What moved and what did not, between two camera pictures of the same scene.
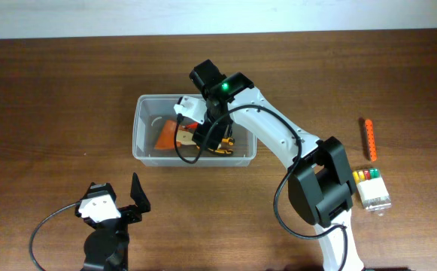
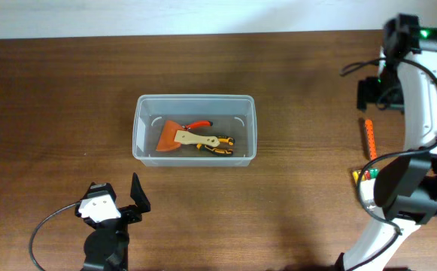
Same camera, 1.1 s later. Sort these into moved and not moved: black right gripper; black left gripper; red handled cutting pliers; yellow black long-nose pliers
Moved: black right gripper
Not moved: red handled cutting pliers; black left gripper; yellow black long-nose pliers
